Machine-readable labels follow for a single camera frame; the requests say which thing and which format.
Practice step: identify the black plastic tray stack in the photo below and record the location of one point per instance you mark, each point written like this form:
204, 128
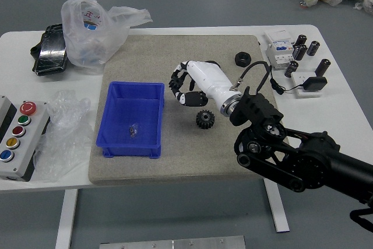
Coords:
51, 53

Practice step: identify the white table leg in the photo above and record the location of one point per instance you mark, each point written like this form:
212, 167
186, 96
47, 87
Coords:
277, 205
67, 217

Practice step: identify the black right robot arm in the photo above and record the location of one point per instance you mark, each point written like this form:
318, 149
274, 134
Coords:
309, 155

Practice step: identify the translucent white plastic bag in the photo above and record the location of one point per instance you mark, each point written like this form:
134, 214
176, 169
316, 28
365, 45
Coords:
87, 42

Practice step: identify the black power adapter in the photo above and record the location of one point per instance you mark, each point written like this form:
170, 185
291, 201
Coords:
314, 83

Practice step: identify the black cylindrical capacitor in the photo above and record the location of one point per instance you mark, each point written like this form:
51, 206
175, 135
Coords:
300, 52
322, 67
313, 47
301, 40
291, 68

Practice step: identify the white power socket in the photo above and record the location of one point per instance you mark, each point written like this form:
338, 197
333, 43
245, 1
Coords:
301, 79

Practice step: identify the large black gear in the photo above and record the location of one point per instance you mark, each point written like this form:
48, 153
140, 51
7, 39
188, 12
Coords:
205, 119

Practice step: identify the clear bubble wrap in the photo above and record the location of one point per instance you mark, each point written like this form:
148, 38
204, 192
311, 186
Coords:
64, 132

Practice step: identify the grey-brown mat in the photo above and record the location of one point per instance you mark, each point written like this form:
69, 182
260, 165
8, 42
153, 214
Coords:
145, 56

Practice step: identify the white circuit breaker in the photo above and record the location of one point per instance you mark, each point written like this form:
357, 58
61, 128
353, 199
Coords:
278, 47

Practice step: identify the small black hex nut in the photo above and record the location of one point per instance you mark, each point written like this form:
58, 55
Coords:
242, 58

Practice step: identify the grey push-button control box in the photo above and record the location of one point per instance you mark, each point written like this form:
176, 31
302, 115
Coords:
32, 144

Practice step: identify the small dark screw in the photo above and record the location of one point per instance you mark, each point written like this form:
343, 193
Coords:
131, 132

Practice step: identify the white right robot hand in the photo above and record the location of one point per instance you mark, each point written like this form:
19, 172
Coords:
208, 80

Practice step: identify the blue plastic bin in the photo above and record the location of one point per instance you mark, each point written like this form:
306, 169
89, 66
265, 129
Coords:
129, 115

